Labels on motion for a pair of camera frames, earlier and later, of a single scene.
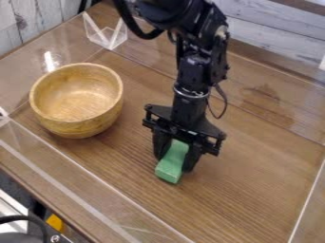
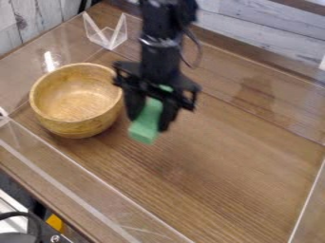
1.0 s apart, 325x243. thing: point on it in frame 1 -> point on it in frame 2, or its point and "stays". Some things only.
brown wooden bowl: x=75 y=99 stays
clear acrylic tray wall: x=72 y=192 stays
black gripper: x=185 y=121 -> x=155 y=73
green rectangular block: x=170 y=166 -> x=143 y=129
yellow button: x=55 y=222 stays
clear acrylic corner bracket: x=107 y=37 stays
